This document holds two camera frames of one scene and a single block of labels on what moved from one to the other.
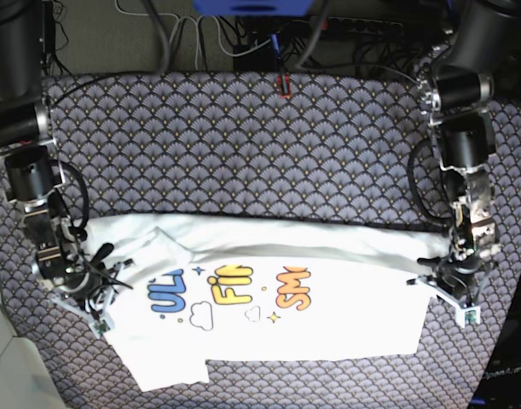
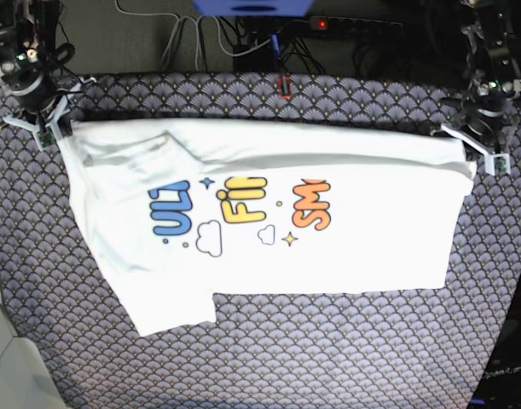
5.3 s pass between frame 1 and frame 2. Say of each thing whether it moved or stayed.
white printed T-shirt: moved
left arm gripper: moved
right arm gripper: moved
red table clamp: stayed
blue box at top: stayed
